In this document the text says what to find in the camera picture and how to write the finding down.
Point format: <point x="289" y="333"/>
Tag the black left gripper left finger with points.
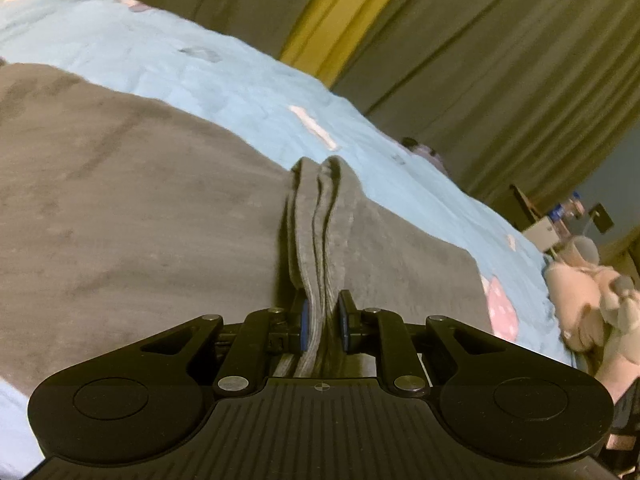
<point x="237" y="359"/>

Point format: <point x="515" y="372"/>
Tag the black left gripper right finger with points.
<point x="410" y="359"/>

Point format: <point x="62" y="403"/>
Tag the pink plush toy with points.
<point x="598" y="312"/>

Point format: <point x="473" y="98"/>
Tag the bedside table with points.
<point x="546" y="234"/>

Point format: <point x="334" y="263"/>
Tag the plastic bottle blue label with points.
<point x="573" y="208"/>

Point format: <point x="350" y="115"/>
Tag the purple bag behind bed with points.
<point x="424" y="151"/>

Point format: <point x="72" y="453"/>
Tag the olive grey curtain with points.
<point x="531" y="92"/>

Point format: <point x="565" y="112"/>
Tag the light blue mushroom bedsheet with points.
<point x="285" y="115"/>

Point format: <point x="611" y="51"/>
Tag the yellow curtain strip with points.
<point x="327" y="34"/>

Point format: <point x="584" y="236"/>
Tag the black wall socket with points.
<point x="601" y="218"/>

